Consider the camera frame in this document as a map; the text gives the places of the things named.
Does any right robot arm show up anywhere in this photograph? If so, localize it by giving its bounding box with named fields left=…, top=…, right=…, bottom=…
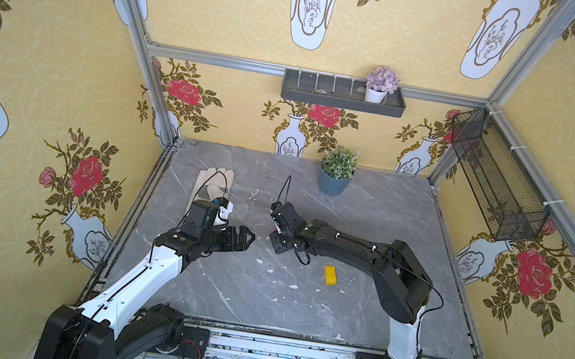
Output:
left=270, top=204, right=433, bottom=359

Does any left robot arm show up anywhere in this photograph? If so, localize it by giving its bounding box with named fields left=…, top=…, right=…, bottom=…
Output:
left=33, top=197, right=256, bottom=359

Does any beige work glove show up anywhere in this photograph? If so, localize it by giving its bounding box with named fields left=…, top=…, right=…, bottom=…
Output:
left=187, top=167, right=235, bottom=210

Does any blue pot green plant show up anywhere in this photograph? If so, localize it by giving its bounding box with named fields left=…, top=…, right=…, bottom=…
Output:
left=318, top=146, right=360, bottom=196

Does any purple flower white pot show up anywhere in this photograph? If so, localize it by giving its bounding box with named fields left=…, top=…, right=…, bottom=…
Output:
left=365, top=66, right=400, bottom=105

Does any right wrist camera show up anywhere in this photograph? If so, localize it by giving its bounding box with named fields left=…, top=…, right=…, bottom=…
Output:
left=271, top=202, right=307, bottom=235

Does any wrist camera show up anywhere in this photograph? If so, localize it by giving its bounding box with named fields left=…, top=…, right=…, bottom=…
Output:
left=213, top=196, right=234, bottom=226
left=271, top=202, right=307, bottom=235

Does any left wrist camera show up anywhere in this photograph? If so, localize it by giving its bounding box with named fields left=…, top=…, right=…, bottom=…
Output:
left=213, top=196, right=234, bottom=226

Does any grey wall shelf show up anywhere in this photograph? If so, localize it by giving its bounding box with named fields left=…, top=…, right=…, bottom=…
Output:
left=281, top=69, right=406, bottom=118

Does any black wire mesh basket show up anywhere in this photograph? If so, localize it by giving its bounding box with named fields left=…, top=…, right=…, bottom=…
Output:
left=448, top=109, right=550, bottom=241

